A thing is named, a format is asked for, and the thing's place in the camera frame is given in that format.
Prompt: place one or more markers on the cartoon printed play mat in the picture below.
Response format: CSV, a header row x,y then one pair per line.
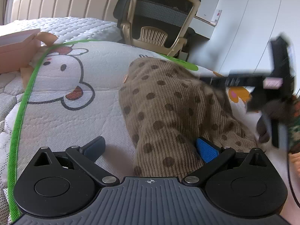
x,y
73,97

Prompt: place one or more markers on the pink cardboard box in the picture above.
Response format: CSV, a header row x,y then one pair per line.
x,y
18,49

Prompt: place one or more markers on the beige mesh office chair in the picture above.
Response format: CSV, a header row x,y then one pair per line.
x,y
156,25

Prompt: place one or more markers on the white quilted mattress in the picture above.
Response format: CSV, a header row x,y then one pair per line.
x,y
68,29

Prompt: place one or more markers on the brown corduroy dotted garment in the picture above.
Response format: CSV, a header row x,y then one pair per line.
x,y
166,109

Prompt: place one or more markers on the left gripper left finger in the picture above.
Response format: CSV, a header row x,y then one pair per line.
x,y
58,184

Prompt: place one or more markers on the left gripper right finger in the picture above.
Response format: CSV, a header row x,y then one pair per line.
x,y
242,184

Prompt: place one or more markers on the white box on desk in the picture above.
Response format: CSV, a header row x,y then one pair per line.
x,y
207,10

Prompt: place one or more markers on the beige padded headboard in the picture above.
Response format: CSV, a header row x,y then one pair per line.
x,y
34,9

